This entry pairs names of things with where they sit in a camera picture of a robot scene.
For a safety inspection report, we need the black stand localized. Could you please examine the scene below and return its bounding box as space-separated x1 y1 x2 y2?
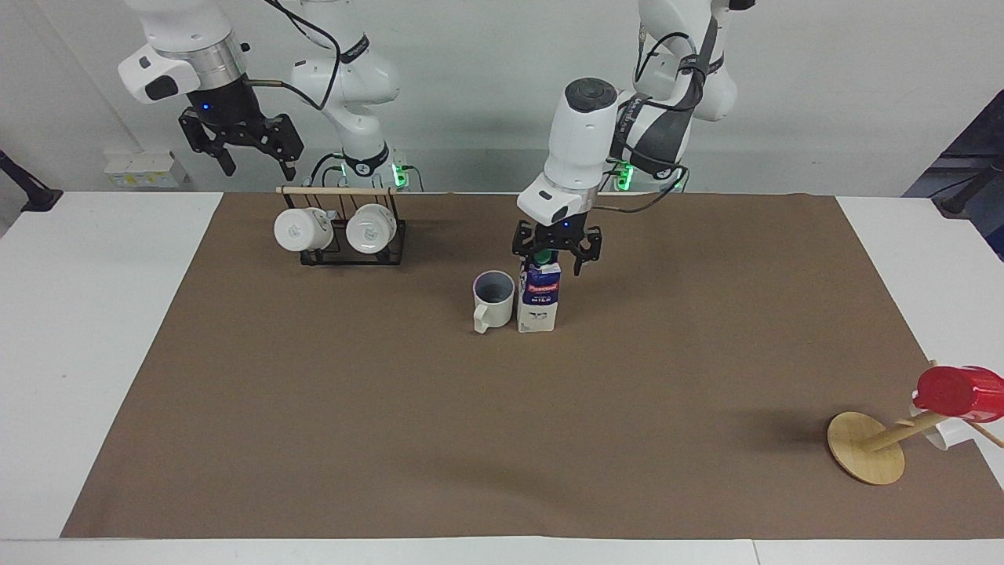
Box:
0 148 64 213
937 155 1004 217

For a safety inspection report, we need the black cable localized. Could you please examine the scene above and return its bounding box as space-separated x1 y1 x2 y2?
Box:
595 160 692 215
242 0 344 111

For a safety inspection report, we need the black wire cup rack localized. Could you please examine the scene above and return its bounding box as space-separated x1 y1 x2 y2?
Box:
275 184 409 268

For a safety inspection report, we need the wooden mug tree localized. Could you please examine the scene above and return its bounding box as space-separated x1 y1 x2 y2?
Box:
827 359 1004 486

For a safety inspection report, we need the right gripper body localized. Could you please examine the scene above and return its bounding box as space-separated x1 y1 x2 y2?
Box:
186 78 272 148

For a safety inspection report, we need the white and blue milk carton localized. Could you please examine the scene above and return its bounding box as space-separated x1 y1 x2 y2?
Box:
517 249 564 334

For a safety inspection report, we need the small white cup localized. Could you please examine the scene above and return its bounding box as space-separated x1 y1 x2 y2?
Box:
908 403 975 453

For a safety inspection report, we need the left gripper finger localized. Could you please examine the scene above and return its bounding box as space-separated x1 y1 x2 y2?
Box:
575 227 604 277
511 221 543 261

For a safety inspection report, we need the red cup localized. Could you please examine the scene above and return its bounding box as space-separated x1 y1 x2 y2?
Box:
915 365 1004 425

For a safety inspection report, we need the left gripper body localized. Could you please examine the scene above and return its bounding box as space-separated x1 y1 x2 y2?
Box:
531 213 591 253

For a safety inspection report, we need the white power strip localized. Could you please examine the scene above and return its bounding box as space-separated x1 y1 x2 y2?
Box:
104 151 191 190

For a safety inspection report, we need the white mug with grey inside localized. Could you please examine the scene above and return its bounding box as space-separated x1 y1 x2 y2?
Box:
471 270 517 335

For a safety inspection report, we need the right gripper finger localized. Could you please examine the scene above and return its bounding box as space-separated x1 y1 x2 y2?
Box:
178 108 238 178
249 113 306 184

